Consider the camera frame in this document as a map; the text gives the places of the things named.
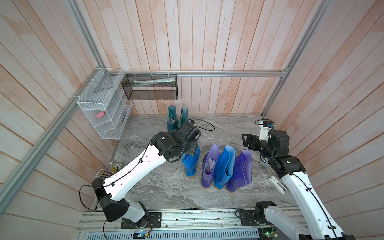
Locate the teal rain boot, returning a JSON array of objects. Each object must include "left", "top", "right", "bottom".
[
  {"left": 179, "top": 107, "right": 189, "bottom": 128},
  {"left": 167, "top": 105, "right": 179, "bottom": 131}
]

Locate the blue rain boot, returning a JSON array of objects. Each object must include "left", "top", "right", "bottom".
[
  {"left": 214, "top": 146, "right": 236, "bottom": 189},
  {"left": 182, "top": 145, "right": 200, "bottom": 178}
]

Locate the purple rain boot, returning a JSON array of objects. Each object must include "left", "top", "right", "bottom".
[
  {"left": 202, "top": 144, "right": 220, "bottom": 189},
  {"left": 226, "top": 150, "right": 253, "bottom": 193}
]

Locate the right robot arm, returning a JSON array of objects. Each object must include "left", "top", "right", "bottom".
[{"left": 242, "top": 127, "right": 355, "bottom": 240}]

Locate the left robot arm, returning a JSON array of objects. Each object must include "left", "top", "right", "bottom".
[{"left": 92, "top": 120, "right": 202, "bottom": 228}]

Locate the white remote device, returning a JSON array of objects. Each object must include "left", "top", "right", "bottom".
[{"left": 268, "top": 176, "right": 288, "bottom": 195}]

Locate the paper in black basket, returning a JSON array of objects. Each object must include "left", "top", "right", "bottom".
[{"left": 134, "top": 77, "right": 177, "bottom": 87}]

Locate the pink eraser block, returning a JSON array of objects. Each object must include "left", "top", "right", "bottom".
[{"left": 96, "top": 111, "right": 106, "bottom": 120}]

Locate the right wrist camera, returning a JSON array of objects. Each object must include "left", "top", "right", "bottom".
[{"left": 258, "top": 119, "right": 275, "bottom": 141}]

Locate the black mesh wall basket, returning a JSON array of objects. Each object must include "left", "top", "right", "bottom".
[{"left": 122, "top": 73, "right": 179, "bottom": 101}]

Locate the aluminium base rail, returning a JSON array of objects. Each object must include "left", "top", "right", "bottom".
[{"left": 76, "top": 206, "right": 304, "bottom": 233}]

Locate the white wire wall shelf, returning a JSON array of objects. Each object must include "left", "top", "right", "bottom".
[{"left": 78, "top": 68, "right": 133, "bottom": 140}]

